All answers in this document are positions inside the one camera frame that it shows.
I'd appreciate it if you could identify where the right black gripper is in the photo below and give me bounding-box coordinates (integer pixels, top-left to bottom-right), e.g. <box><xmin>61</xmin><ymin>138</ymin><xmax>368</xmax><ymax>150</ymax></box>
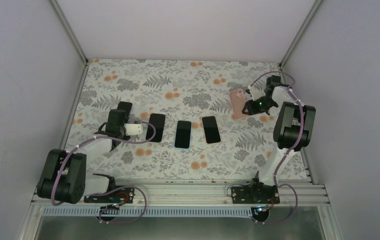
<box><xmin>243</xmin><ymin>96</ymin><xmax>278</xmax><ymax>116</ymax></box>

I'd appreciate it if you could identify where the blue phone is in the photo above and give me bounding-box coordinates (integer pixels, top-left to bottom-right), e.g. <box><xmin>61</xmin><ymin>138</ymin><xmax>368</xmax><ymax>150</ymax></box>
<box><xmin>117</xmin><ymin>101</ymin><xmax>133</xmax><ymax>115</ymax></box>

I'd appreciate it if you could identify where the pink phone case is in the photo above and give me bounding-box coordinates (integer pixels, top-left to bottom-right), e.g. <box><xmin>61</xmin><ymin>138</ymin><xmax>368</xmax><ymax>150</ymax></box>
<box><xmin>229</xmin><ymin>88</ymin><xmax>247</xmax><ymax>120</ymax></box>

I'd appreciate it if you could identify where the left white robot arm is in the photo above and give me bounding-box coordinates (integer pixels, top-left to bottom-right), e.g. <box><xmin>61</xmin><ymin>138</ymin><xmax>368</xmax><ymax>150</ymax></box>
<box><xmin>37</xmin><ymin>109</ymin><xmax>130</xmax><ymax>206</ymax></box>

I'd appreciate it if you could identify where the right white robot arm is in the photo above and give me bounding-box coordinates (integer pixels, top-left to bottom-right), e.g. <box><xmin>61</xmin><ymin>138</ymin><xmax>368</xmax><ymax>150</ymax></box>
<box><xmin>242</xmin><ymin>71</ymin><xmax>316</xmax><ymax>204</ymax></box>

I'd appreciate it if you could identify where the phone in black case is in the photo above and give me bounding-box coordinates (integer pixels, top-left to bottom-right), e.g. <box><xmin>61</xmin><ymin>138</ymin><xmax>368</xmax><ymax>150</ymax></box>
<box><xmin>149</xmin><ymin>113</ymin><xmax>166</xmax><ymax>143</ymax></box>

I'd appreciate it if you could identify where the phone in beige case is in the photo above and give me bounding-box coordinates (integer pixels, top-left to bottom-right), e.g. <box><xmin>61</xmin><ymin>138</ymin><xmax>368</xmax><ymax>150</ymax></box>
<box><xmin>201</xmin><ymin>116</ymin><xmax>221</xmax><ymax>145</ymax></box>

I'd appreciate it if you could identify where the phone in light-blue case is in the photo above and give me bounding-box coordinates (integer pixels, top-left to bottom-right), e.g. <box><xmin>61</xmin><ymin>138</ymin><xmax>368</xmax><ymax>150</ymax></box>
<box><xmin>174</xmin><ymin>120</ymin><xmax>192</xmax><ymax>149</ymax></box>

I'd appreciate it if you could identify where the floral patterned mat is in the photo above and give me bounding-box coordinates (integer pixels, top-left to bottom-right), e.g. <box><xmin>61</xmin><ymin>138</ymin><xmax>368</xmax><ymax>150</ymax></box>
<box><xmin>57</xmin><ymin>58</ymin><xmax>311</xmax><ymax>181</ymax></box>

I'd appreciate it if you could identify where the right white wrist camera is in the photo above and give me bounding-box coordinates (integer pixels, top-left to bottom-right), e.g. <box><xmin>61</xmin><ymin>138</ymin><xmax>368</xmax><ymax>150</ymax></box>
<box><xmin>246</xmin><ymin>85</ymin><xmax>262</xmax><ymax>101</ymax></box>

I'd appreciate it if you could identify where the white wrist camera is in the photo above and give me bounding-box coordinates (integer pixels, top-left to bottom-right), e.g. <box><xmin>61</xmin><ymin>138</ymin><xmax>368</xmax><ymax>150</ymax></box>
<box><xmin>124</xmin><ymin>123</ymin><xmax>143</xmax><ymax>136</ymax></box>
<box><xmin>246</xmin><ymin>85</ymin><xmax>262</xmax><ymax>101</ymax></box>

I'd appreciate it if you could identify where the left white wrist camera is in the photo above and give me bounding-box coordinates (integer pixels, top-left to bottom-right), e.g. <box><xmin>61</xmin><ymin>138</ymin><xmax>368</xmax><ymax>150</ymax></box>
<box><xmin>124</xmin><ymin>123</ymin><xmax>143</xmax><ymax>136</ymax></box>

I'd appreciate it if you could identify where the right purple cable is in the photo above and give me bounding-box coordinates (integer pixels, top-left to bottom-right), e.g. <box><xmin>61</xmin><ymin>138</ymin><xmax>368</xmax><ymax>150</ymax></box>
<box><xmin>248</xmin><ymin>70</ymin><xmax>306</xmax><ymax>225</ymax></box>

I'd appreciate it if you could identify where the purple cable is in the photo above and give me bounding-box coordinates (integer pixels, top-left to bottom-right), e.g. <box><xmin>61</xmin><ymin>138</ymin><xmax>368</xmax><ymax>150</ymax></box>
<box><xmin>248</xmin><ymin>70</ymin><xmax>306</xmax><ymax>225</ymax></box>
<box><xmin>50</xmin><ymin>120</ymin><xmax>157</xmax><ymax>225</ymax></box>

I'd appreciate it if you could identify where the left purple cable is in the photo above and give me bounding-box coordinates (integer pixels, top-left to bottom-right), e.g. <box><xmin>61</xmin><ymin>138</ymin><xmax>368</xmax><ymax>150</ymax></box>
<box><xmin>50</xmin><ymin>120</ymin><xmax>157</xmax><ymax>225</ymax></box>

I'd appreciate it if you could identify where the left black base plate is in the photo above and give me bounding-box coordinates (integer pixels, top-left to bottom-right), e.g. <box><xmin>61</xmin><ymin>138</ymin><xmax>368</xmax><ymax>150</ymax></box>
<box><xmin>84</xmin><ymin>188</ymin><xmax>135</xmax><ymax>204</ymax></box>

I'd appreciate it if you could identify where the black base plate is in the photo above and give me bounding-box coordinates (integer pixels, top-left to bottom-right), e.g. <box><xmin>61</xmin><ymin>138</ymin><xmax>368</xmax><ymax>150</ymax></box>
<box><xmin>84</xmin><ymin>188</ymin><xmax>135</xmax><ymax>204</ymax></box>
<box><xmin>230</xmin><ymin>185</ymin><xmax>280</xmax><ymax>205</ymax></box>

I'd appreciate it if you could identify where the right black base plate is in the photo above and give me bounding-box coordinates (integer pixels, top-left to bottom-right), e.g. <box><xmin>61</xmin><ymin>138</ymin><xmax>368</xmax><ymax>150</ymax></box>
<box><xmin>230</xmin><ymin>185</ymin><xmax>280</xmax><ymax>205</ymax></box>

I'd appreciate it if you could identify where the aluminium rail frame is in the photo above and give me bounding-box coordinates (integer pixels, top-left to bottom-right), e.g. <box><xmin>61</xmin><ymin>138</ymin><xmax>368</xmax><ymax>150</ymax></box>
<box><xmin>32</xmin><ymin>179</ymin><xmax>330</xmax><ymax>207</ymax></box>

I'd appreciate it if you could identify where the perforated cable duct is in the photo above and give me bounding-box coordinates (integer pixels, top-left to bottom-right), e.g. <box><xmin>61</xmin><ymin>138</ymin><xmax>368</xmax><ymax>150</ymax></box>
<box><xmin>42</xmin><ymin>207</ymin><xmax>257</xmax><ymax>218</ymax></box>

